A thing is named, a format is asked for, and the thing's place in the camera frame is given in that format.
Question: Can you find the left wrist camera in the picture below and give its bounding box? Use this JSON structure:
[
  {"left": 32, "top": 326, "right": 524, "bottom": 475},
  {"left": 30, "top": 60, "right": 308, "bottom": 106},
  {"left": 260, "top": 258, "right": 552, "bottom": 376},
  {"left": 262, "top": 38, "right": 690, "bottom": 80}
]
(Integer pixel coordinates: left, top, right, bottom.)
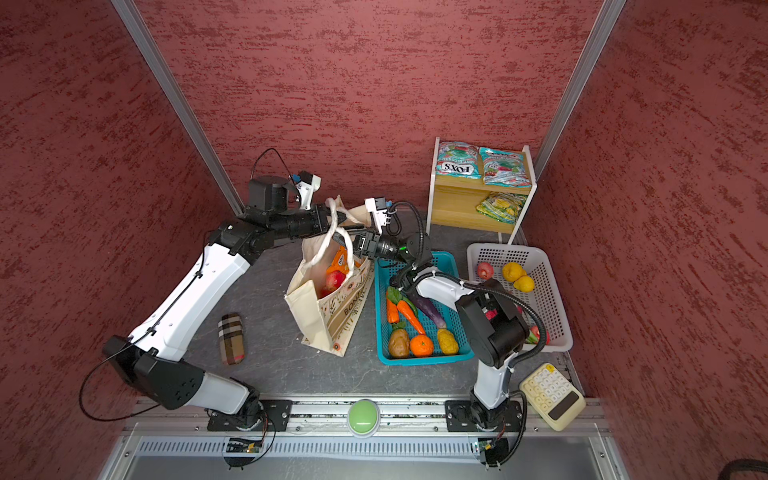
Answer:
[{"left": 292, "top": 171, "right": 322, "bottom": 210}]

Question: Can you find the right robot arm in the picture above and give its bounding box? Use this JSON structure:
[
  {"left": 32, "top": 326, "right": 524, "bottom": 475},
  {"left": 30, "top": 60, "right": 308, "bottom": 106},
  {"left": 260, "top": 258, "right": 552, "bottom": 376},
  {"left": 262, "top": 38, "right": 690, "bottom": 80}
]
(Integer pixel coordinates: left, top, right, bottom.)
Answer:
[{"left": 353, "top": 197, "right": 547, "bottom": 431}]

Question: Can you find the orange candy bag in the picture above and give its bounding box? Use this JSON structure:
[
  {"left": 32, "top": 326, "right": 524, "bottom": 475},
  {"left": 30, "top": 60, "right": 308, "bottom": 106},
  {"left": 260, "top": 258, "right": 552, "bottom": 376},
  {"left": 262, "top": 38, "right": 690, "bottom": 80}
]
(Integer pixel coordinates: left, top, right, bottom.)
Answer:
[{"left": 326, "top": 246, "right": 350, "bottom": 275}]

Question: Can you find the potato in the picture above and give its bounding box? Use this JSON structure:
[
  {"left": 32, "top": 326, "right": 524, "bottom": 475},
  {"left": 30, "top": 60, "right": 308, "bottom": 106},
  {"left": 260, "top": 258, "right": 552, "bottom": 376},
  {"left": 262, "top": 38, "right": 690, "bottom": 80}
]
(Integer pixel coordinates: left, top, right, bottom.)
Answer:
[{"left": 388, "top": 329, "right": 410, "bottom": 359}]

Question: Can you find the yellow bell pepper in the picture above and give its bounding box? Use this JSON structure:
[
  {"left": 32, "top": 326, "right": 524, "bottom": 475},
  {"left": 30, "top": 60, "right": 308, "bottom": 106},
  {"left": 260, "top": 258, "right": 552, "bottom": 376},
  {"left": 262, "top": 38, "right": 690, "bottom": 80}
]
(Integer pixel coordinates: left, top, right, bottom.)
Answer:
[{"left": 502, "top": 262, "right": 527, "bottom": 283}]

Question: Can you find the cream canvas grocery bag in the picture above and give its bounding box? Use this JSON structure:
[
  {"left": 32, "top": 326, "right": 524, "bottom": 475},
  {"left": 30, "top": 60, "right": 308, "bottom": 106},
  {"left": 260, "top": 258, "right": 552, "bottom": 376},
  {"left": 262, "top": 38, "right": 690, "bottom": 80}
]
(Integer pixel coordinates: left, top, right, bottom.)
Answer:
[{"left": 284, "top": 196, "right": 374, "bottom": 357}]

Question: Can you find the teal candy bag right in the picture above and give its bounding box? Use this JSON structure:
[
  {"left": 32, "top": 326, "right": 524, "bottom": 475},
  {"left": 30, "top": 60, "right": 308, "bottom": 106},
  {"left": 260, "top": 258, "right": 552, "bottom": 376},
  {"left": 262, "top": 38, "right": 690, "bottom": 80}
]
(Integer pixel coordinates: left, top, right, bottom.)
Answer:
[{"left": 479, "top": 147, "right": 531, "bottom": 187}]

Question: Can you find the orange carrot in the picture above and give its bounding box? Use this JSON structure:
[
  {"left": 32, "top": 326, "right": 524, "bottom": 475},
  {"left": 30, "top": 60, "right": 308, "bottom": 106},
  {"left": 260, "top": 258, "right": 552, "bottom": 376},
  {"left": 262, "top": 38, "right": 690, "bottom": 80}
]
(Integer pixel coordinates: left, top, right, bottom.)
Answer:
[
  {"left": 386, "top": 290, "right": 400, "bottom": 325},
  {"left": 397, "top": 300, "right": 426, "bottom": 335}
]

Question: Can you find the white plastic basket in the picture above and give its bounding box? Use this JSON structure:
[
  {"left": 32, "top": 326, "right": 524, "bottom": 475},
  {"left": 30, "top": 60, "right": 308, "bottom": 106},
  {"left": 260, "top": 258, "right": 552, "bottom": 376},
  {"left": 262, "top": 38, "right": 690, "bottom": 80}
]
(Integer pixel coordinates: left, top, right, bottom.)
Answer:
[{"left": 466, "top": 243, "right": 573, "bottom": 352}]

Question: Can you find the yellow lemon white basket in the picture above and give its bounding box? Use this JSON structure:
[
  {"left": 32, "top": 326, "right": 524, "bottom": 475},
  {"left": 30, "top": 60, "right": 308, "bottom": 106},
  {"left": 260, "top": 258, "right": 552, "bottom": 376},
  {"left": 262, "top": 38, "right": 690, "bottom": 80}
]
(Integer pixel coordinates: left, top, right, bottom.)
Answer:
[{"left": 513, "top": 275, "right": 536, "bottom": 293}]

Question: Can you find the green yellow candy bag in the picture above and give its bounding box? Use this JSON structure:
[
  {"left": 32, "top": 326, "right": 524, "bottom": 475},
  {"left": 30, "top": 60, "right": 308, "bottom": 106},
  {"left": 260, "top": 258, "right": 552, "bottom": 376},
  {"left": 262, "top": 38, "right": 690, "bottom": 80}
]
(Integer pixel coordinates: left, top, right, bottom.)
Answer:
[{"left": 475, "top": 192, "right": 527, "bottom": 224}]

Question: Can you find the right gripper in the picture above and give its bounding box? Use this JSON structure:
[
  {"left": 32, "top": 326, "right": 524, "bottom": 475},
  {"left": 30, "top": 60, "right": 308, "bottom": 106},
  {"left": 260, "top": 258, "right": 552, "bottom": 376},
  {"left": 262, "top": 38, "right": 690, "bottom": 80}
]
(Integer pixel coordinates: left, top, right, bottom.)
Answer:
[{"left": 335, "top": 222, "right": 412, "bottom": 264}]

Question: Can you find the orange tangerine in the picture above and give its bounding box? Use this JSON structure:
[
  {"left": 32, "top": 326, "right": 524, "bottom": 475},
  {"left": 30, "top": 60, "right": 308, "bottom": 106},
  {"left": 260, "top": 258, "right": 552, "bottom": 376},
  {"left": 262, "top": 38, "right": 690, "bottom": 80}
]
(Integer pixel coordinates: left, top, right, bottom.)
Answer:
[{"left": 409, "top": 335, "right": 434, "bottom": 358}]

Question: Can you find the yellow corn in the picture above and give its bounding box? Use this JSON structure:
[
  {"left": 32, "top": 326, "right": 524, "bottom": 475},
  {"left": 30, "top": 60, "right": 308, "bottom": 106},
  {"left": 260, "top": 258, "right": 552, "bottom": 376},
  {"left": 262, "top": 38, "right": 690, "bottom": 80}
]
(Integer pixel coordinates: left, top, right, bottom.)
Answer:
[{"left": 437, "top": 328, "right": 459, "bottom": 356}]

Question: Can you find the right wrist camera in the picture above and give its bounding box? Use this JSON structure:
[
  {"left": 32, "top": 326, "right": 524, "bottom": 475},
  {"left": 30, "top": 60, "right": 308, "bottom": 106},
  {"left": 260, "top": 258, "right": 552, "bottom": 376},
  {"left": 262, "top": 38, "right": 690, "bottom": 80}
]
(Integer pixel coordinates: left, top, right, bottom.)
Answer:
[{"left": 364, "top": 197, "right": 392, "bottom": 234}]

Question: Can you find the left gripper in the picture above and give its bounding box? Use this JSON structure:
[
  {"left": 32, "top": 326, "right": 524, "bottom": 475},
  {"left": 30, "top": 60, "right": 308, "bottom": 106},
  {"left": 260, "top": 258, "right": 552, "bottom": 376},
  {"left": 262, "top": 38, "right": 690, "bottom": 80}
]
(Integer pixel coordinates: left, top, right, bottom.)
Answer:
[{"left": 271, "top": 203, "right": 345, "bottom": 239}]

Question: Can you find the small red apple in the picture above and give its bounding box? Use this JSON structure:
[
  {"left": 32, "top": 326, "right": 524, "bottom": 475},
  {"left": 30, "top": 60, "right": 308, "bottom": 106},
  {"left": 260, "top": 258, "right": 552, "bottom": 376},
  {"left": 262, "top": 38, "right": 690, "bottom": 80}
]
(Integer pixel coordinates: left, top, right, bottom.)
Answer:
[{"left": 476, "top": 262, "right": 494, "bottom": 280}]

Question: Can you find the white wooden shelf rack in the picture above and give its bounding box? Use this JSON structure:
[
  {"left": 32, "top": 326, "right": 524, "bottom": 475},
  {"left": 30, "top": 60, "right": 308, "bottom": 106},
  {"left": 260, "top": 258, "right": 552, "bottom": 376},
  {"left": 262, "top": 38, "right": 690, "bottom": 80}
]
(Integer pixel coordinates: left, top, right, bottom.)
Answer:
[{"left": 426, "top": 137, "right": 538, "bottom": 245}]

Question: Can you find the green push button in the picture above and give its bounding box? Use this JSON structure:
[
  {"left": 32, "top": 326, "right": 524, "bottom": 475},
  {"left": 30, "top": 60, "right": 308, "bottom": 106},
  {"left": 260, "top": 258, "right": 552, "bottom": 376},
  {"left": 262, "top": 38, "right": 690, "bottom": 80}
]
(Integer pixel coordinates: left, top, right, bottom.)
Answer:
[{"left": 347, "top": 399, "right": 381, "bottom": 438}]

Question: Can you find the cream calculator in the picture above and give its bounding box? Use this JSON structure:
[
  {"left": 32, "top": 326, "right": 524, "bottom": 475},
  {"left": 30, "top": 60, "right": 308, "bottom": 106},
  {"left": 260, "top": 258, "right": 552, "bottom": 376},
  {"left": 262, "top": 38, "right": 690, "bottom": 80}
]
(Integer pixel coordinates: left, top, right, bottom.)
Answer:
[{"left": 519, "top": 363, "right": 587, "bottom": 432}]

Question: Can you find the teal plastic basket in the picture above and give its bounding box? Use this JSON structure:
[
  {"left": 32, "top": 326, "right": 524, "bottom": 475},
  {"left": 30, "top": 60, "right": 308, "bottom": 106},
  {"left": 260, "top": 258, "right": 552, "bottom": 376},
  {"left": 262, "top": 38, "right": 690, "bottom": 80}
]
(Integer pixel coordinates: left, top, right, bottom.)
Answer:
[{"left": 373, "top": 250, "right": 477, "bottom": 367}]

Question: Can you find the purple eggplant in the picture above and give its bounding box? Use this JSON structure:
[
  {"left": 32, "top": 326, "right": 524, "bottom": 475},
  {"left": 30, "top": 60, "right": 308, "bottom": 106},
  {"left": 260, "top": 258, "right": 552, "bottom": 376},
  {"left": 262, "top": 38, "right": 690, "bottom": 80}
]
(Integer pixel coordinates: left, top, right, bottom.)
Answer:
[{"left": 410, "top": 294, "right": 447, "bottom": 329}]

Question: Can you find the teal candy bag left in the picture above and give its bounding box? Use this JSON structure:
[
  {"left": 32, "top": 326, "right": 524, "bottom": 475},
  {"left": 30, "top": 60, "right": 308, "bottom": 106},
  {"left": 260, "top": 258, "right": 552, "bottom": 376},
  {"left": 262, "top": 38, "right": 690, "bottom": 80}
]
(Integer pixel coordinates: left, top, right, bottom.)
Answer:
[{"left": 435, "top": 141, "right": 483, "bottom": 179}]

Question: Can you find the plaid case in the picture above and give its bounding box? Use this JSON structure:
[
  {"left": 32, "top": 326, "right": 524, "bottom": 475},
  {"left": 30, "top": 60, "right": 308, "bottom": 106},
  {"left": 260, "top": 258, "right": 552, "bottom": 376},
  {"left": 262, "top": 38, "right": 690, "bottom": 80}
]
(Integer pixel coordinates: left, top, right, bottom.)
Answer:
[{"left": 218, "top": 313, "right": 246, "bottom": 365}]

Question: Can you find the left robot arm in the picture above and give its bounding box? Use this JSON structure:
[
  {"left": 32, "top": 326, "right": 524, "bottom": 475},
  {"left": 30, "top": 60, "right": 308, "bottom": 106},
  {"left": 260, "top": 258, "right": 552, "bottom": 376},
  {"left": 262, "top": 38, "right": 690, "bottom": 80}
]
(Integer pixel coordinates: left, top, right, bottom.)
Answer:
[{"left": 102, "top": 171, "right": 345, "bottom": 431}]

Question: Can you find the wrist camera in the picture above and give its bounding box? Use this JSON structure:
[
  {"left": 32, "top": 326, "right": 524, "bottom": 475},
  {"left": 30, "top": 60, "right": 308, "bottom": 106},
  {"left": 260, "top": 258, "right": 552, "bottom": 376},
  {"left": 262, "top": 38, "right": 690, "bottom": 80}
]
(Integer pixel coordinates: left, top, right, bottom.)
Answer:
[
  {"left": 364, "top": 197, "right": 392, "bottom": 234},
  {"left": 292, "top": 171, "right": 322, "bottom": 210}
]

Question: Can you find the teal candy bag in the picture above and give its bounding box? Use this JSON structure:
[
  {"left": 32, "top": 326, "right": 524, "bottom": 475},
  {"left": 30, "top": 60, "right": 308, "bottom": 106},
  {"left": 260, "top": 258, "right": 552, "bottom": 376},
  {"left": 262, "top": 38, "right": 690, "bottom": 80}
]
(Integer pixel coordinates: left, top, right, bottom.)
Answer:
[
  {"left": 479, "top": 147, "right": 531, "bottom": 187},
  {"left": 435, "top": 141, "right": 483, "bottom": 179}
]

